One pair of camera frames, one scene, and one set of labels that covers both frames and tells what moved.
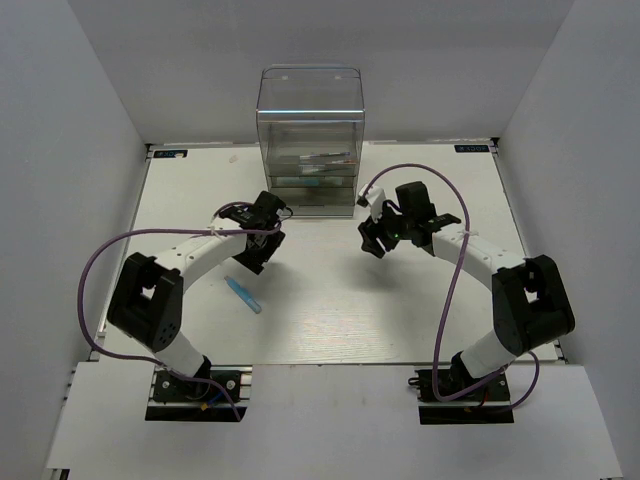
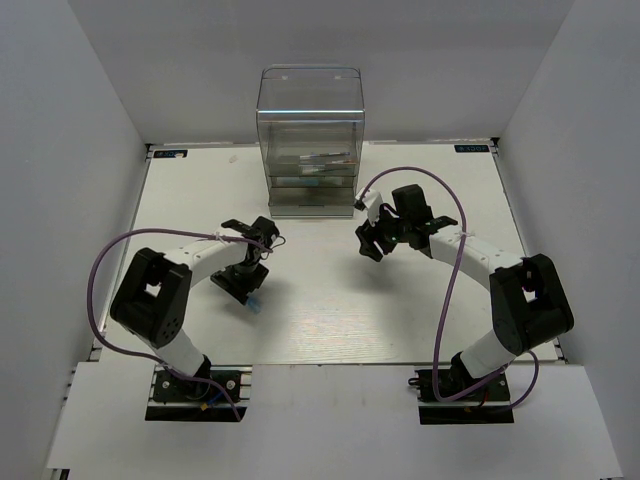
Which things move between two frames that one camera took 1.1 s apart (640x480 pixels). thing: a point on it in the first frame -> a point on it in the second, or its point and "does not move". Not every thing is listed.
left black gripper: [254, 261] -> [236, 289]
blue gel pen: [344, 153] does not move
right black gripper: [370, 232] does not move
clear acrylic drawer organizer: [311, 121] does not move
